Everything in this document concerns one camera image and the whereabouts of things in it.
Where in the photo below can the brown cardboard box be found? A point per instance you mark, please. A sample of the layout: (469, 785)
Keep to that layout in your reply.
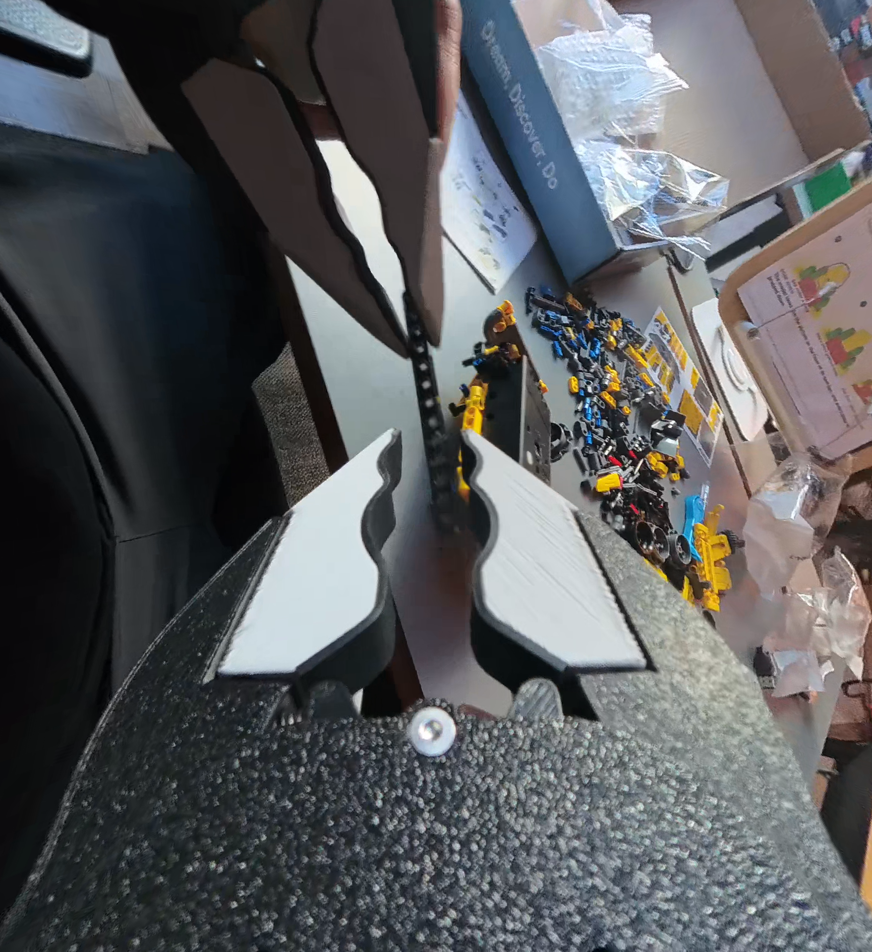
(778, 74)

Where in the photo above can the black long holed beam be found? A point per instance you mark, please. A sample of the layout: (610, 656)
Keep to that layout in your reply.
(428, 401)

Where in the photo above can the pile of yellow beams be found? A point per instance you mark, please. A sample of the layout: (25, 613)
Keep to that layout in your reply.
(711, 558)

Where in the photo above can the pile of small building pieces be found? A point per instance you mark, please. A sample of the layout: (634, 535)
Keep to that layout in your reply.
(607, 387)

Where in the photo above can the blue brick separator tool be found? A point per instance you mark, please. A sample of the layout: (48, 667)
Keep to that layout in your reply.
(692, 520)

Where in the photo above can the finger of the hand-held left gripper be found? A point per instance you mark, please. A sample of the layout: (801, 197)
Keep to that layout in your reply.
(384, 111)
(272, 171)

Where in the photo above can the instruction booklet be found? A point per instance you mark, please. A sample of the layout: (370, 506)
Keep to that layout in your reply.
(480, 208)

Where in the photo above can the person's dark jeans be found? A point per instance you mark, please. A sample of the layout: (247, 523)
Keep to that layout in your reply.
(146, 335)

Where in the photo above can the yellow toy vehicle model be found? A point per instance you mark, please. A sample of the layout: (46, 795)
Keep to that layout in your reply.
(525, 416)

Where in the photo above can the clear plastic bag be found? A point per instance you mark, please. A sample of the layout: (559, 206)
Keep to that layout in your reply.
(815, 632)
(785, 520)
(629, 111)

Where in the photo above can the blue cardboard box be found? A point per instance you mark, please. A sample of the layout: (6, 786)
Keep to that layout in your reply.
(555, 149)

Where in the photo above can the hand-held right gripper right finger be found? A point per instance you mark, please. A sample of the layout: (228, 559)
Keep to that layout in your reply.
(555, 587)

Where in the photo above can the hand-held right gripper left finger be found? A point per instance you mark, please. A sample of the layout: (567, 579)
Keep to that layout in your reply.
(309, 595)

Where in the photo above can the green flat plate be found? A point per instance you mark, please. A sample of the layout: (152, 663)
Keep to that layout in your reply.
(822, 186)

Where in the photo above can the yellow sticker sheet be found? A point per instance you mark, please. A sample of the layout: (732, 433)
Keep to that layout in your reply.
(692, 387)

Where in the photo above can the grey desk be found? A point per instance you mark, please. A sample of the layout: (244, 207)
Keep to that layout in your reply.
(376, 372)

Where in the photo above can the white flat tray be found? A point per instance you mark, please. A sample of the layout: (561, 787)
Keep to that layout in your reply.
(733, 372)

